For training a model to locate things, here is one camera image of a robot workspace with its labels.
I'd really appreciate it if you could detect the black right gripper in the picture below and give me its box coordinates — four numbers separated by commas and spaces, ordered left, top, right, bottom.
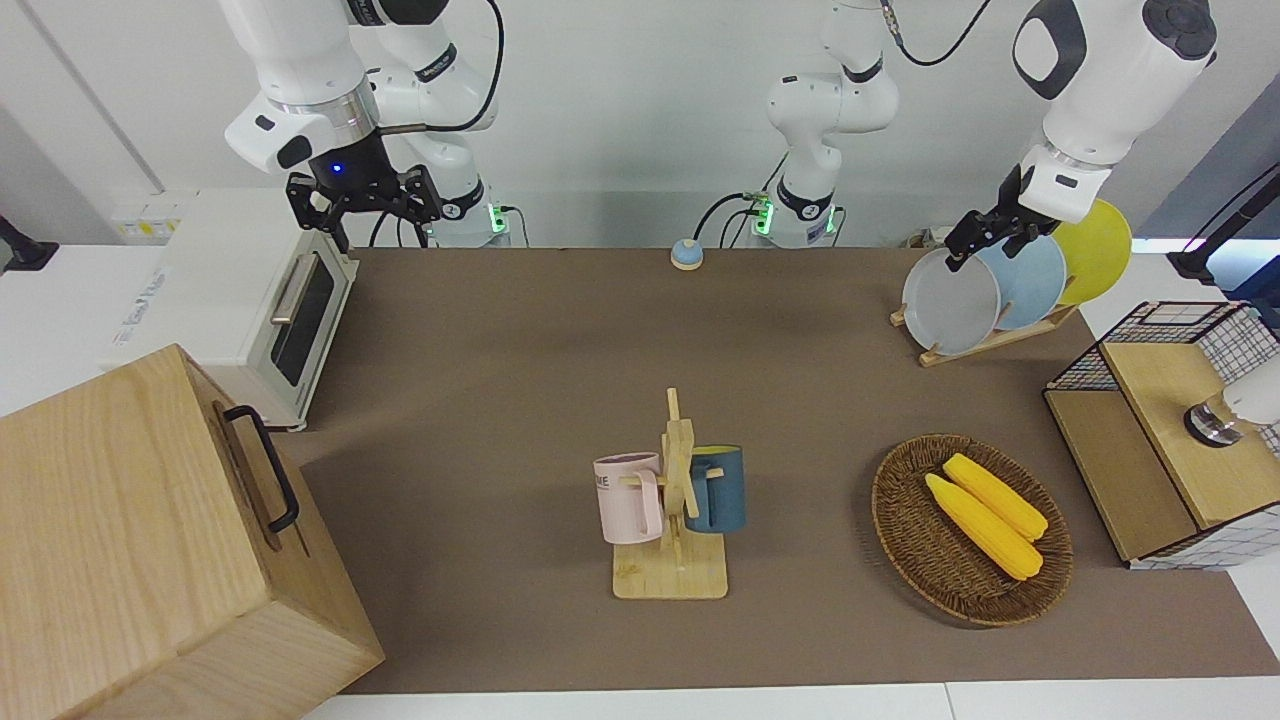
285, 130, 444, 254

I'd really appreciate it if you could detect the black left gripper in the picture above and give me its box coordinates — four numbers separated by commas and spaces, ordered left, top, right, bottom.
944, 164, 1063, 274

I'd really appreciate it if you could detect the gray plate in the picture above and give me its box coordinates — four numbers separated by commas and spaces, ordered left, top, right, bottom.
901, 247, 1002, 357

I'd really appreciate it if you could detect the light blue plate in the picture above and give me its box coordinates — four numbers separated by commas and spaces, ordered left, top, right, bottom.
975, 234, 1069, 332

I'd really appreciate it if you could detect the wooden plate rack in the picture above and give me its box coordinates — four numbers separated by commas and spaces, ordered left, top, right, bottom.
889, 303, 1082, 368

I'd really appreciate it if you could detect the yellow plate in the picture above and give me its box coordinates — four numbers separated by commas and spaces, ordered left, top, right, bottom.
1050, 198, 1134, 307

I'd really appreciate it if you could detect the white toaster oven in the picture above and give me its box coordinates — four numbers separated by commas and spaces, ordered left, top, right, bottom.
108, 189, 360, 432

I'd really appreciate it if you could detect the brown table mat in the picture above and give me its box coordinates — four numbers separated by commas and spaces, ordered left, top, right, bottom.
298, 246, 1280, 697

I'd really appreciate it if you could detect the yellow corn cob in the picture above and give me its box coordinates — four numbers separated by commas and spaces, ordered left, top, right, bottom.
924, 472, 1045, 582
942, 452, 1050, 543

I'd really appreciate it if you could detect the brown wicker basket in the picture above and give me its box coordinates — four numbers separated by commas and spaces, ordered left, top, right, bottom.
871, 432, 1075, 629

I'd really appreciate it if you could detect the pink mug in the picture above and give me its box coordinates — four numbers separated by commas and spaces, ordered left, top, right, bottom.
592, 451, 667, 547

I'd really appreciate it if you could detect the dark blue mug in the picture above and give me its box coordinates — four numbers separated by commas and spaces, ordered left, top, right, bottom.
685, 444, 748, 535

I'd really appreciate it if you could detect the large wooden box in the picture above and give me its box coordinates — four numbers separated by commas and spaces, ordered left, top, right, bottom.
0, 344, 387, 720

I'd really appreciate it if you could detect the wooden mug tree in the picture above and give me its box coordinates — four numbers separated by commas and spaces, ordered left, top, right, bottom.
611, 387, 730, 602

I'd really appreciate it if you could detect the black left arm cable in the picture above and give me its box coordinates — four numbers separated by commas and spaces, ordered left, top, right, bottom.
878, 0, 993, 68

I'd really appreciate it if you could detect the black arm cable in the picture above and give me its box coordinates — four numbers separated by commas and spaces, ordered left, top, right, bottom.
878, 0, 993, 68
378, 0, 507, 135

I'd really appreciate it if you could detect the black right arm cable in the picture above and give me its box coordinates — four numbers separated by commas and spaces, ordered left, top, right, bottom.
378, 0, 507, 135

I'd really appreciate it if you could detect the black base cable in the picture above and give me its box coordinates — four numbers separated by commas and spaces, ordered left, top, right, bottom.
694, 152, 791, 249

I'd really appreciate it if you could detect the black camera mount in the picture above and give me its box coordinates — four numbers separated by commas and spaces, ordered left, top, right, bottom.
0, 214, 60, 275
1164, 164, 1280, 288

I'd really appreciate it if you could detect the black box handle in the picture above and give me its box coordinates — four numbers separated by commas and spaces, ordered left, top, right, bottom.
221, 404, 302, 535

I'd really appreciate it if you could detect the wire grid box with shelf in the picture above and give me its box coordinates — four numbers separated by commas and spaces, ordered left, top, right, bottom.
1042, 299, 1280, 572

